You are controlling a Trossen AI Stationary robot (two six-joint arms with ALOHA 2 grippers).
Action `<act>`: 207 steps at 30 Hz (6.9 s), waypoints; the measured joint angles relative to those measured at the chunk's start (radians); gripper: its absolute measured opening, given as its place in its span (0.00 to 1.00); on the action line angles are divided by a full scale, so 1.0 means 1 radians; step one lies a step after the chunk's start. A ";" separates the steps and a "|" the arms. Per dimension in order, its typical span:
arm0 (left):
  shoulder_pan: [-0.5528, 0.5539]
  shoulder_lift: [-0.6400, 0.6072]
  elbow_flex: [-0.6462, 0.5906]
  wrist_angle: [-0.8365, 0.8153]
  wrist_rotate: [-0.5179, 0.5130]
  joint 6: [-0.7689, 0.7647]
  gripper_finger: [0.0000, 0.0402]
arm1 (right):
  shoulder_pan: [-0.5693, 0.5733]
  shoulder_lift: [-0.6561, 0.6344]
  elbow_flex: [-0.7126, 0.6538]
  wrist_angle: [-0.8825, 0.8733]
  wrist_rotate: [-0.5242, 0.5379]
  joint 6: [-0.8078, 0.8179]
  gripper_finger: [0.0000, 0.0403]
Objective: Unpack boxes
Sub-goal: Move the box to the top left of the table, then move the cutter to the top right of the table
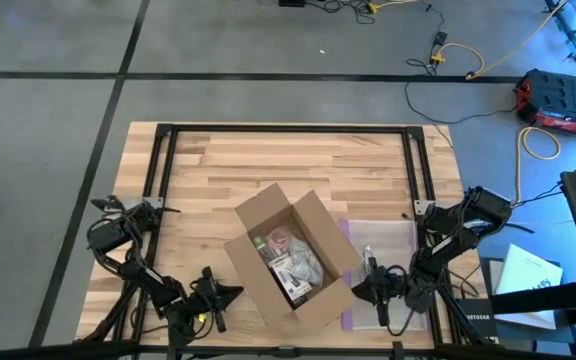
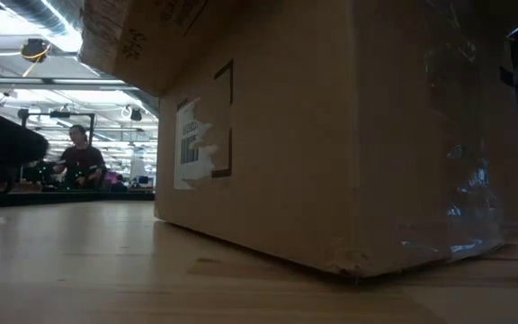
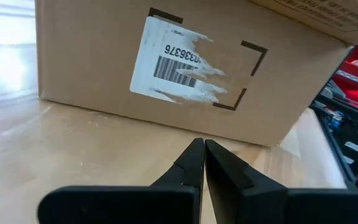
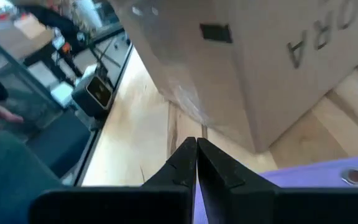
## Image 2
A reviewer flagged person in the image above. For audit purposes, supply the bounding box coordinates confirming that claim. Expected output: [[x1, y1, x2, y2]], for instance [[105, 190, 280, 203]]
[[54, 124, 108, 191]]

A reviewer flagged black camera gantry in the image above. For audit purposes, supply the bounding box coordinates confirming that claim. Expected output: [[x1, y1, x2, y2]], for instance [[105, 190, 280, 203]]
[[17, 109, 97, 152]]

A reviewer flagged ceiling cable reel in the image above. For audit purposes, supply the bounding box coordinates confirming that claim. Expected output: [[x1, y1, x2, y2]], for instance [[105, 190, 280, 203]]
[[19, 38, 52, 63]]

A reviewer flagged long ceiling light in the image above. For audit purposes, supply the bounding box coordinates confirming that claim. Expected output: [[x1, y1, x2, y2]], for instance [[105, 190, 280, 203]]
[[0, 76, 128, 87]]

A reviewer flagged brown Sephora cardboard box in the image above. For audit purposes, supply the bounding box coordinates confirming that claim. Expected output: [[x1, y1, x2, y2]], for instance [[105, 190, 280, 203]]
[[78, 0, 518, 278]]

